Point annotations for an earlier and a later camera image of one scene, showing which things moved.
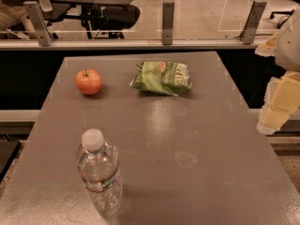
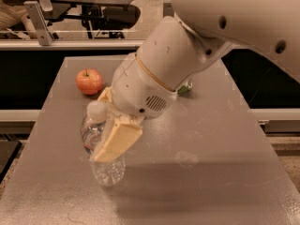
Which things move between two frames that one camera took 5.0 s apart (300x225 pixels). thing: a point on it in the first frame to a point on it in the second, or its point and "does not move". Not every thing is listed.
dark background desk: x=61 y=3 does not move
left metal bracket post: x=43 y=34 does not move
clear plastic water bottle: x=97 y=163 to x=108 y=172
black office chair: x=109 y=22 does not move
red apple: x=88 y=82 does not move
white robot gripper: x=290 y=49 to x=139 y=86
